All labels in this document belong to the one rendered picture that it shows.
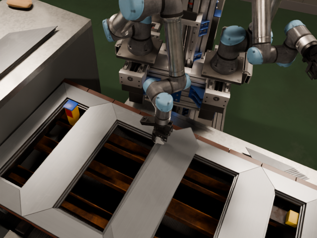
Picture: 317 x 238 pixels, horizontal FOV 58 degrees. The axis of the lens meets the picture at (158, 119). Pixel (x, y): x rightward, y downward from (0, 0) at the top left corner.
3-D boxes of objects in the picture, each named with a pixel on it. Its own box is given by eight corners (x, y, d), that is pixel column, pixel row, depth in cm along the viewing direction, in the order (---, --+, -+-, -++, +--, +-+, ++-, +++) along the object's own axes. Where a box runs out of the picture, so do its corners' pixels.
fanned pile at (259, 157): (306, 196, 158) (310, 193, 155) (237, 166, 166) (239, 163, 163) (309, 178, 165) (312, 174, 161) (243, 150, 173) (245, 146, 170)
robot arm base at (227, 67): (212, 54, 170) (216, 40, 162) (237, 59, 168) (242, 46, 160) (208, 71, 161) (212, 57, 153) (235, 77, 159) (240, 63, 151)
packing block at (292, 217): (295, 228, 137) (298, 225, 134) (284, 223, 138) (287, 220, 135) (296, 216, 141) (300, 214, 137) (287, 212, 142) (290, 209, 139)
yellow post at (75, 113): (77, 131, 174) (71, 111, 158) (70, 127, 175) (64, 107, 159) (82, 125, 176) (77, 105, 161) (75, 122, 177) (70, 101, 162)
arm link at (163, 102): (168, 88, 127) (177, 101, 123) (165, 104, 136) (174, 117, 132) (152, 93, 125) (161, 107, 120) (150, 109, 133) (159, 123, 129)
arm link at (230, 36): (214, 45, 159) (220, 24, 148) (237, 43, 161) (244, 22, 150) (221, 60, 152) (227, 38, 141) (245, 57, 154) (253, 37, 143)
